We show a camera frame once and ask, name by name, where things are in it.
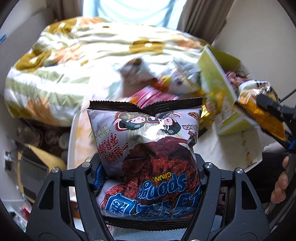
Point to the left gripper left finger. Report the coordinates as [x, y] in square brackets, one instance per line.
[51, 216]

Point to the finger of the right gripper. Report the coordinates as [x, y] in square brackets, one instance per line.
[281, 112]

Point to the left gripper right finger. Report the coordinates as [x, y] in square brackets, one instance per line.
[229, 208]

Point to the gold chocolate snack bag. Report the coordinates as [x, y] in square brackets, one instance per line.
[247, 104]

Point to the sponge crunch snack bag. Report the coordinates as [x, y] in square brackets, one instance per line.
[152, 177]

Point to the person right hand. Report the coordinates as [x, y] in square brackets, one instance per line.
[278, 195]

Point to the purple snack bag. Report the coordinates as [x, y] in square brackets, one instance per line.
[235, 80]

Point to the green cardboard box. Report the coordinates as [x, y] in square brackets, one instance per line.
[214, 65]

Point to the grey blue snack bag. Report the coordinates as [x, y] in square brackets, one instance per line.
[179, 77]

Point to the right brown curtain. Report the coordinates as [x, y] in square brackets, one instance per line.
[204, 19]

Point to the brown curtain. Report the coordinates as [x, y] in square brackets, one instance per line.
[65, 9]
[204, 19]

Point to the pink white snack bag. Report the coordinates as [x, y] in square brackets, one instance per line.
[150, 95]

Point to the floral striped duvet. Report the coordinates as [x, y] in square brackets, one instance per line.
[80, 56]

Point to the white red text snack bag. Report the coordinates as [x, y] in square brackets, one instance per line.
[136, 71]

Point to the light blue window cloth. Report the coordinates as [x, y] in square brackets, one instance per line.
[161, 13]

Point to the white padded headboard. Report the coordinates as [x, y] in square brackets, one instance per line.
[21, 40]

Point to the left brown curtain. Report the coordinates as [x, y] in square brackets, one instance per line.
[65, 9]

